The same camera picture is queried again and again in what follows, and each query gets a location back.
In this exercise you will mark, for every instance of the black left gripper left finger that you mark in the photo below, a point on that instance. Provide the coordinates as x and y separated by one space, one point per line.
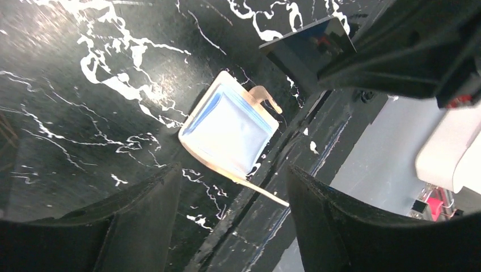
128 231

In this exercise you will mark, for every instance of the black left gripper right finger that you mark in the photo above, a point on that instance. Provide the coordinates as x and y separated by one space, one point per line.
337 232

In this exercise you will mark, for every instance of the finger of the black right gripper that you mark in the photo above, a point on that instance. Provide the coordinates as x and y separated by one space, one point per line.
416 49

